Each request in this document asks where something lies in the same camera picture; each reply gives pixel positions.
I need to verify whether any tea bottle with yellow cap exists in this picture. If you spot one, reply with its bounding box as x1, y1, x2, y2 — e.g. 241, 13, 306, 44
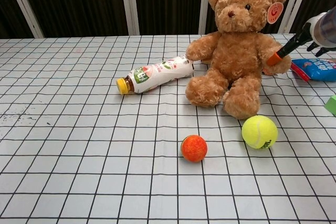
116, 54, 194, 95

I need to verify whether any brown plush teddy bear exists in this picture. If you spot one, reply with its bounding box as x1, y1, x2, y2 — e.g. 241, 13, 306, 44
185, 0, 292, 120

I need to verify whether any small orange ball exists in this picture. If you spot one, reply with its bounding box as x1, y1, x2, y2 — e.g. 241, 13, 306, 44
180, 134, 208, 163

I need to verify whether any white frame post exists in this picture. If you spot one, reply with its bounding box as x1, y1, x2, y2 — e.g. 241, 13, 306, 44
4, 0, 44, 38
198, 0, 213, 35
278, 0, 314, 35
119, 0, 140, 36

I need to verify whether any blue snack bag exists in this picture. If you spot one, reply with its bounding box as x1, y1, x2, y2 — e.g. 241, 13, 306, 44
290, 58, 336, 82

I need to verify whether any white checked tablecloth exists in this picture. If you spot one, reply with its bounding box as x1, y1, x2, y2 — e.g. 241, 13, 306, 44
0, 32, 336, 224

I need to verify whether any green block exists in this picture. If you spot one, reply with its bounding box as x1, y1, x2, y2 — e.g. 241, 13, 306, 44
324, 94, 336, 116

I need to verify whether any round pink hang tag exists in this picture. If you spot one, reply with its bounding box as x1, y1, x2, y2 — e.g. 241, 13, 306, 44
267, 2, 285, 25

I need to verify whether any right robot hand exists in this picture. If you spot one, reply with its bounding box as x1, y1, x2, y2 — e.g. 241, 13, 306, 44
266, 7, 336, 66

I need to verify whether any yellow-green tennis ball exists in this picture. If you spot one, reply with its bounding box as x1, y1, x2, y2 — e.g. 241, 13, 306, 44
241, 115, 278, 150

